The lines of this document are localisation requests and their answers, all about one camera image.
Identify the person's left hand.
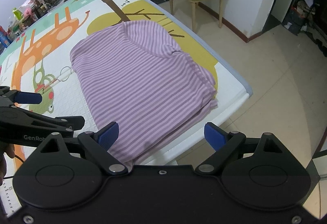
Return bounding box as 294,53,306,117
0,144,15,185

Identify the pink pig toy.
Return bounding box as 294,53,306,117
23,8,32,17

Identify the purple striped knit shirt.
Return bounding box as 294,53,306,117
70,20,217,166

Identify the blue drink can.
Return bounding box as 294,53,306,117
0,26,12,48

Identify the colourful cartoon play mat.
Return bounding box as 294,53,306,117
1,0,252,168

